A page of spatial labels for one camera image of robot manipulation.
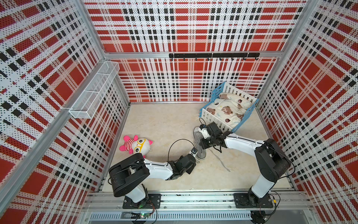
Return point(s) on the aluminium front rail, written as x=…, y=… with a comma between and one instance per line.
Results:
x=200, y=201

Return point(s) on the white wire mesh basket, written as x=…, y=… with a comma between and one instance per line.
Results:
x=89, y=100

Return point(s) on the pink striped plush toy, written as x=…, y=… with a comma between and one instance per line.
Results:
x=136, y=145

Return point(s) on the white blue toy crib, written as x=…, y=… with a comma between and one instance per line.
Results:
x=228, y=88

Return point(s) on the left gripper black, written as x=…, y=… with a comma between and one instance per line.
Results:
x=189, y=170

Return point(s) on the black hook rail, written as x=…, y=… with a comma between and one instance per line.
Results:
x=214, y=55

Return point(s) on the grey shoelace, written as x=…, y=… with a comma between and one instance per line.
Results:
x=221, y=162

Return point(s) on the green circuit board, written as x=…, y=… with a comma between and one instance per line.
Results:
x=139, y=215

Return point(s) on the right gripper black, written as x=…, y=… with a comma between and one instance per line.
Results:
x=203, y=144

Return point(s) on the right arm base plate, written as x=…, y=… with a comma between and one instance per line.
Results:
x=245, y=200

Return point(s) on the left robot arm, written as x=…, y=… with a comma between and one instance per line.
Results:
x=126, y=177

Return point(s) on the grey canvas sneaker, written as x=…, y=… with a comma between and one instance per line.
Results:
x=197, y=136

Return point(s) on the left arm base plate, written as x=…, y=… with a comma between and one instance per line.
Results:
x=152, y=201

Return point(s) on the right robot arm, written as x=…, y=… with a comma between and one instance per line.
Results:
x=271, y=160

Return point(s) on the bear print blanket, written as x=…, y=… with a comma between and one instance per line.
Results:
x=229, y=108

